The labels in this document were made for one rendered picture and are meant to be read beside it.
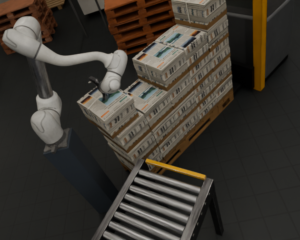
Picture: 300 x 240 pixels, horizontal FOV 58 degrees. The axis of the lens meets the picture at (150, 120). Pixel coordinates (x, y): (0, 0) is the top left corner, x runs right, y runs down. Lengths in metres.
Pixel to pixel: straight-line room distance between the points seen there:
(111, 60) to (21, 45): 0.51
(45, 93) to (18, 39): 0.50
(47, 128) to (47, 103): 0.20
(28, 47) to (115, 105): 0.72
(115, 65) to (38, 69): 0.50
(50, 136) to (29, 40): 0.67
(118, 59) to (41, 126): 0.67
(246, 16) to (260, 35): 0.30
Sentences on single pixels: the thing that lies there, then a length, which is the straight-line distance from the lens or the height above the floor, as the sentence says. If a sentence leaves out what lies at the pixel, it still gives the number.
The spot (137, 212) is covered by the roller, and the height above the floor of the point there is 0.80.
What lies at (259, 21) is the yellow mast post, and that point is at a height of 0.88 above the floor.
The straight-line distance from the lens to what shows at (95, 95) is 2.19.
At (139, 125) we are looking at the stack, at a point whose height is 0.77.
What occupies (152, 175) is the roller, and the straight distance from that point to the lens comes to 1.85.
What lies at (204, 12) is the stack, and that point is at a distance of 2.44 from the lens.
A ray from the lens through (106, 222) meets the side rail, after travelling 1.81.
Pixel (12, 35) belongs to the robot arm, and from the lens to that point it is 1.67.
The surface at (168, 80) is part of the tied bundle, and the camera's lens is 2.28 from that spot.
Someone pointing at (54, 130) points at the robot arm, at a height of 1.15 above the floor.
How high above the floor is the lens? 2.31
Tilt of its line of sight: 44 degrees down
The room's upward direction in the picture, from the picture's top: 22 degrees counter-clockwise
